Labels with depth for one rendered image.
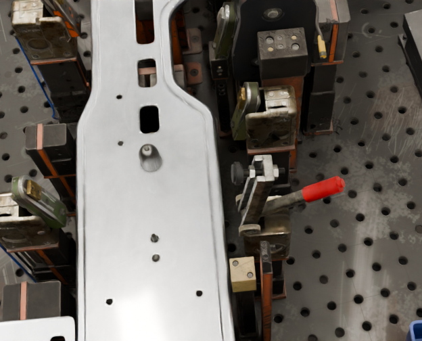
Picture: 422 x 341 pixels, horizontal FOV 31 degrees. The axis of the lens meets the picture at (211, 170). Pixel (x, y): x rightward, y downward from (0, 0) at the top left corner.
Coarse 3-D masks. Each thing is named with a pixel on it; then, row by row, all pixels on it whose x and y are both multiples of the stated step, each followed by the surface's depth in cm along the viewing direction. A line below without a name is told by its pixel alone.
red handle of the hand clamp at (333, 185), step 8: (336, 176) 99; (312, 184) 100; (320, 184) 99; (328, 184) 98; (336, 184) 98; (344, 184) 99; (296, 192) 101; (304, 192) 100; (312, 192) 100; (320, 192) 99; (328, 192) 99; (336, 192) 98; (272, 200) 103; (280, 200) 103; (288, 200) 102; (296, 200) 101; (304, 200) 101; (312, 200) 100; (264, 208) 104; (272, 208) 103; (280, 208) 103
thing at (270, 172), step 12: (264, 156) 93; (240, 168) 92; (252, 168) 93; (264, 168) 92; (276, 168) 93; (240, 180) 92; (252, 180) 93; (264, 180) 92; (252, 192) 95; (264, 192) 95; (240, 204) 106; (252, 204) 98; (264, 204) 98; (252, 216) 102
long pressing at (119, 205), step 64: (128, 0) 131; (128, 64) 125; (128, 128) 120; (192, 128) 119; (128, 192) 116; (192, 192) 115; (128, 256) 111; (192, 256) 111; (128, 320) 107; (192, 320) 107
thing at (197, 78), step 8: (136, 0) 132; (144, 0) 132; (136, 8) 134; (144, 8) 134; (152, 8) 134; (144, 16) 136; (152, 16) 136; (144, 24) 139; (152, 24) 139; (176, 24) 141; (144, 32) 142; (152, 32) 142; (176, 32) 142; (152, 40) 144; (176, 40) 144; (176, 48) 147; (176, 56) 149; (176, 64) 152; (184, 64) 158; (192, 64) 159; (200, 64) 159; (192, 72) 158; (200, 72) 158; (192, 80) 158; (200, 80) 157
